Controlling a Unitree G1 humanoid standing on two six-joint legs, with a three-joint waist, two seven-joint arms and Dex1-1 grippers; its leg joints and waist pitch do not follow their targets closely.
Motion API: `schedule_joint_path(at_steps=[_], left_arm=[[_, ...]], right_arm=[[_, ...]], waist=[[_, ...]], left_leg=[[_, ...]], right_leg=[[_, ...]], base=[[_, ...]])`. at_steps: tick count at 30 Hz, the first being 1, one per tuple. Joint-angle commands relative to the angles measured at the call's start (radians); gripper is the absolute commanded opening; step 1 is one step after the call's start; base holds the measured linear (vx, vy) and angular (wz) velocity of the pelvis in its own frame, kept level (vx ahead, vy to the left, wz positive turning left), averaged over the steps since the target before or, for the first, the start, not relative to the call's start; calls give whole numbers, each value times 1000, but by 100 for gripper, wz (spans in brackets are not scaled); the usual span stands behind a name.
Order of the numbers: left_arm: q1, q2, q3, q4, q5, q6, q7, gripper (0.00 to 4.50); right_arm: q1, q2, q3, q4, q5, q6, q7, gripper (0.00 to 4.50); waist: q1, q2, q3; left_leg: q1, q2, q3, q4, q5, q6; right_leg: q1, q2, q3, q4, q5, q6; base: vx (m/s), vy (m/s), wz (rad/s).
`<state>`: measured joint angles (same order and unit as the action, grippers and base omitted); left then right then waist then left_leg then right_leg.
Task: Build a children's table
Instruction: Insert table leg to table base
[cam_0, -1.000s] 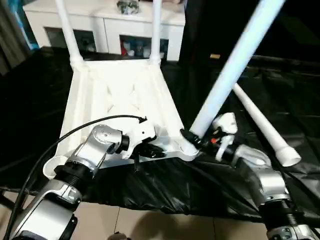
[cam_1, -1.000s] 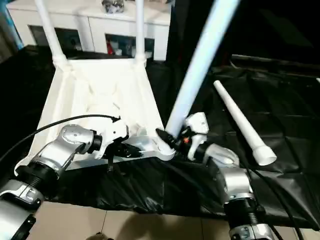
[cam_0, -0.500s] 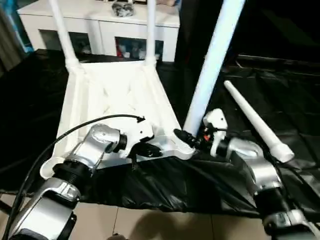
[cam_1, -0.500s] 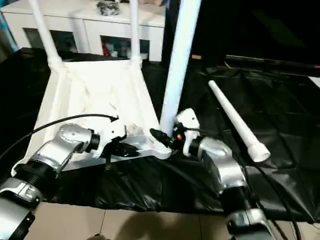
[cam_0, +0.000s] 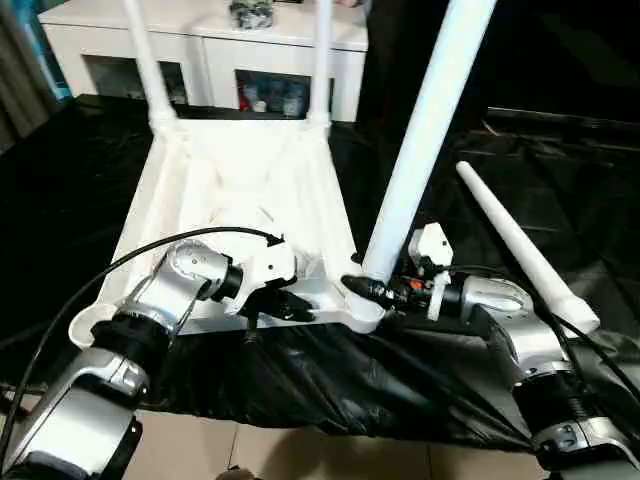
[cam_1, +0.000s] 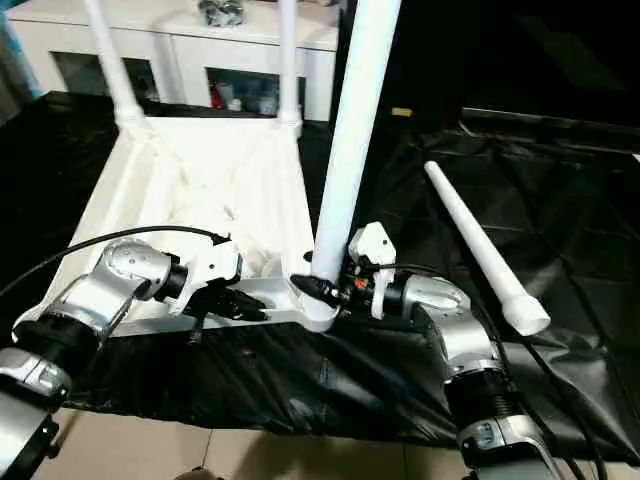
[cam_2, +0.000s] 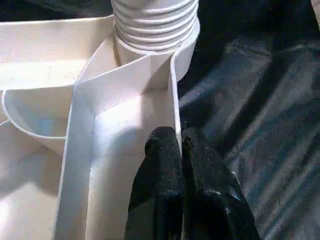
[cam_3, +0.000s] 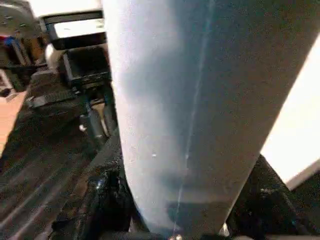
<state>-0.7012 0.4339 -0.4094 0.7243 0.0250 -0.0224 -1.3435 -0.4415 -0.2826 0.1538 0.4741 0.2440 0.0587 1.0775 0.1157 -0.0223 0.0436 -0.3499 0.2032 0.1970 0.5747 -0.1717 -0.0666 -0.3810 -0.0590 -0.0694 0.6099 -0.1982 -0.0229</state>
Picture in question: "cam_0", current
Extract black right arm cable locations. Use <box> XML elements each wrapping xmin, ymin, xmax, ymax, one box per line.
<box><xmin>439</xmin><ymin>267</ymin><xmax>640</xmax><ymax>436</ymax></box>

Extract white plastic table leg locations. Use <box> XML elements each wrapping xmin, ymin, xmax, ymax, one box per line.
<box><xmin>359</xmin><ymin>0</ymin><xmax>500</xmax><ymax>287</ymax></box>
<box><xmin>122</xmin><ymin>0</ymin><xmax>180</xmax><ymax>130</ymax></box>
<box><xmin>305</xmin><ymin>0</ymin><xmax>336</xmax><ymax>125</ymax></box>
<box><xmin>455</xmin><ymin>160</ymin><xmax>601</xmax><ymax>333</ymax></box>

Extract black plastic mat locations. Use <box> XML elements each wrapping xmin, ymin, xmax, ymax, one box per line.
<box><xmin>0</xmin><ymin>92</ymin><xmax>640</xmax><ymax>451</ymax></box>

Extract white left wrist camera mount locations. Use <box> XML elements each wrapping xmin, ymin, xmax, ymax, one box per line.
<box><xmin>224</xmin><ymin>237</ymin><xmax>302</xmax><ymax>318</ymax></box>

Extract white cabinet with glass doors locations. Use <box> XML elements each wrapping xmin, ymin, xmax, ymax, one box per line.
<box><xmin>37</xmin><ymin>0</ymin><xmax>371</xmax><ymax>122</ymax></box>

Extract grey crumpled bag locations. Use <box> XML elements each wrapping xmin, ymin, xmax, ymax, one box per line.
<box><xmin>229</xmin><ymin>0</ymin><xmax>276</xmax><ymax>30</ymax></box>

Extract grey curtain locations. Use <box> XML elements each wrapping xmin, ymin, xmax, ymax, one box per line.
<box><xmin>0</xmin><ymin>0</ymin><xmax>72</xmax><ymax>147</ymax></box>

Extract white plastic table top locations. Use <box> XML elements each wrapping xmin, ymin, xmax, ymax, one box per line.
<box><xmin>68</xmin><ymin>116</ymin><xmax>390</xmax><ymax>352</ymax></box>

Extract black metal frame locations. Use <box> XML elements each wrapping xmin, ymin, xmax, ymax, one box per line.
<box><xmin>486</xmin><ymin>105</ymin><xmax>640</xmax><ymax>130</ymax></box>

